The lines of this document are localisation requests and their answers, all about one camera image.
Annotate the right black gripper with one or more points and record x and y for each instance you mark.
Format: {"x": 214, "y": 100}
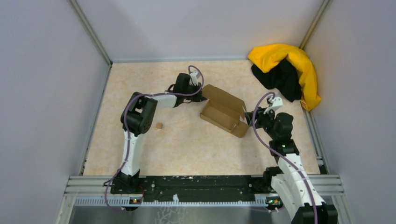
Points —
{"x": 261, "y": 115}

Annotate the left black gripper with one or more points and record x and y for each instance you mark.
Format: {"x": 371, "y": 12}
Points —
{"x": 199, "y": 97}

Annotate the brown cardboard box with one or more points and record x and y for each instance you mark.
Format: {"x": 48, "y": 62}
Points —
{"x": 225, "y": 111}

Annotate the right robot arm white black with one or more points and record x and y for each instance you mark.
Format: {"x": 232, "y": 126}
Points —
{"x": 289, "y": 179}

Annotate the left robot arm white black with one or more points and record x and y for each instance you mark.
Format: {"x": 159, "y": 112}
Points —
{"x": 137, "y": 119}

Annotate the small brown cardboard scrap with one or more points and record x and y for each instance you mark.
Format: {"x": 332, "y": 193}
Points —
{"x": 159, "y": 125}

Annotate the black cloth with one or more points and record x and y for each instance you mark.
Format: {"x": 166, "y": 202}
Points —
{"x": 283, "y": 77}

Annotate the yellow cloth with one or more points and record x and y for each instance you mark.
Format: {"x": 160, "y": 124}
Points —
{"x": 269, "y": 56}

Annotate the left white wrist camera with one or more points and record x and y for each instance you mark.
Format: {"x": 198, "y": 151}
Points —
{"x": 194, "y": 78}

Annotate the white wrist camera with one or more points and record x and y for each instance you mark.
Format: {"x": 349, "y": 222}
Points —
{"x": 194, "y": 78}
{"x": 274, "y": 103}

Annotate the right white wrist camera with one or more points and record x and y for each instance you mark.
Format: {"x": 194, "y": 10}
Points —
{"x": 274, "y": 103}

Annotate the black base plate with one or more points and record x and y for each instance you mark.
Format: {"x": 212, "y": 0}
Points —
{"x": 203, "y": 188}

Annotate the right corner aluminium post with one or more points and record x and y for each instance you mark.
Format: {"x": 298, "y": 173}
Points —
{"x": 313, "y": 26}

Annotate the aluminium front rail frame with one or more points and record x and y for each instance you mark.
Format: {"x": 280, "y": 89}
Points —
{"x": 96, "y": 191}

